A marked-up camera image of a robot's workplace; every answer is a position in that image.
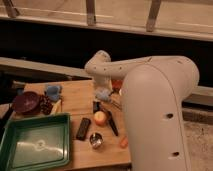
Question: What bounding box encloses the light blue towel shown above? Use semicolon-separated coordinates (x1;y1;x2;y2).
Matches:
95;88;112;101

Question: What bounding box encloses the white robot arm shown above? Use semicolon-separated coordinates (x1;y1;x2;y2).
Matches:
85;50;199;171

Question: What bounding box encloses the green plastic tray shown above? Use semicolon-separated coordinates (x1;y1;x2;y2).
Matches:
0;114;70;171

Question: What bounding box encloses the red bowl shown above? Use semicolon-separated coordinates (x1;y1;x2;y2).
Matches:
112;80;123;92

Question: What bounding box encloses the small black block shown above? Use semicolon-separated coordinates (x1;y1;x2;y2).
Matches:
93;101;100;113

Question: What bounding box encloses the orange apple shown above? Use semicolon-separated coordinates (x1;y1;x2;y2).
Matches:
94;111;107;126

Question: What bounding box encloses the black rectangular remote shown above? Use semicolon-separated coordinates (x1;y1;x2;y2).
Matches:
76;118;91;141

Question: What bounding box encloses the blue cup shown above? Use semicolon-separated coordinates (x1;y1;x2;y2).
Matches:
45;85;62;102

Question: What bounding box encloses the wooden board table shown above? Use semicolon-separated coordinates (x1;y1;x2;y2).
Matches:
9;79;133;171

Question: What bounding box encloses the yellow banana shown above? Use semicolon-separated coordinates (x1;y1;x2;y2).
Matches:
51;99;62;115

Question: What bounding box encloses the small metal cup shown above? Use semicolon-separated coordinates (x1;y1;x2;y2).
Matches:
89;132;103;149

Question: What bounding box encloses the orange carrot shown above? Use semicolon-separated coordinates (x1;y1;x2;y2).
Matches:
119;136;128;148

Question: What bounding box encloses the purple bowl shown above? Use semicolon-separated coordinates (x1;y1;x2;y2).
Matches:
12;91;40;113

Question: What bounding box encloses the black-handled knife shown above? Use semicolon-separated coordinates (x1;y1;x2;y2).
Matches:
100;105;119;136

